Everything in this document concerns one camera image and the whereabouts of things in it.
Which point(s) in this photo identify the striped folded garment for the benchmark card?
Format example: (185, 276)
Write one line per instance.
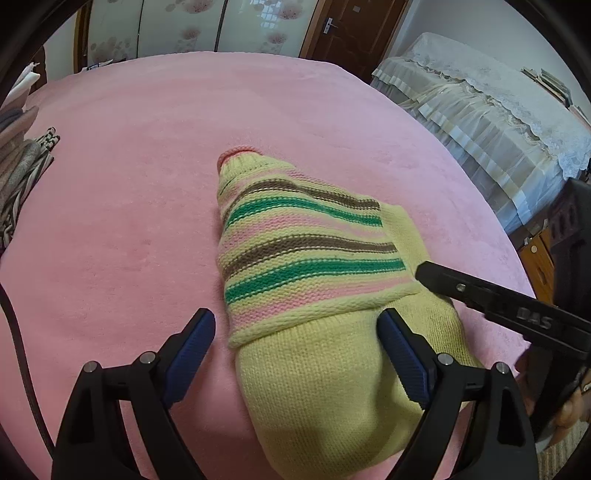
(39, 159)

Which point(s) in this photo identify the dark wooden headboard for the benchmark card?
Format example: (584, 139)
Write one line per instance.
(40, 64)

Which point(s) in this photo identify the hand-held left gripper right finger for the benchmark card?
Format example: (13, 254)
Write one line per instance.
(406, 362)

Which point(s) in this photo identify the floral sliding-door wardrobe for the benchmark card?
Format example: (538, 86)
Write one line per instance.
(184, 32)

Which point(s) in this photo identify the lace-covered furniture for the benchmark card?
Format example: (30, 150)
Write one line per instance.
(485, 120)

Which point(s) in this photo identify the brown wooden cabinet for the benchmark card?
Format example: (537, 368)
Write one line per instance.
(538, 263)

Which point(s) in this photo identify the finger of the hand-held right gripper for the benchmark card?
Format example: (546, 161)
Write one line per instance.
(445, 282)

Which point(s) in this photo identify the white folded garment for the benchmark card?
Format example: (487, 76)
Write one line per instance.
(21, 90)

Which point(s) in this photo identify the row of books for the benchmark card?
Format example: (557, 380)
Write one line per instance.
(554, 85)

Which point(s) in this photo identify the person's right hand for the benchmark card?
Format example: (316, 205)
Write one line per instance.
(575, 410)

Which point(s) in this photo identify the dark plaid cloth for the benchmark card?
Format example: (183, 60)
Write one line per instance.
(98, 64)

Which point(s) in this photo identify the pink bed blanket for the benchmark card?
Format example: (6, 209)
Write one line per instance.
(138, 161)

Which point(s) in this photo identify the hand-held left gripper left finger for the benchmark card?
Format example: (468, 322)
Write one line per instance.
(194, 353)

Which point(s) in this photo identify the brown wooden door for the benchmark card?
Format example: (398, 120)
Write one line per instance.
(360, 32)

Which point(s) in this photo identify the lavender folded garment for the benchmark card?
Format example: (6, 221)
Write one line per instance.
(16, 121)

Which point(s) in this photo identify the yellow knit striped sweater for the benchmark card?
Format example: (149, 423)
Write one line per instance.
(300, 240)

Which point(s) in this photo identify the grey folded sweater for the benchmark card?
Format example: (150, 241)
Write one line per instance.
(18, 170)

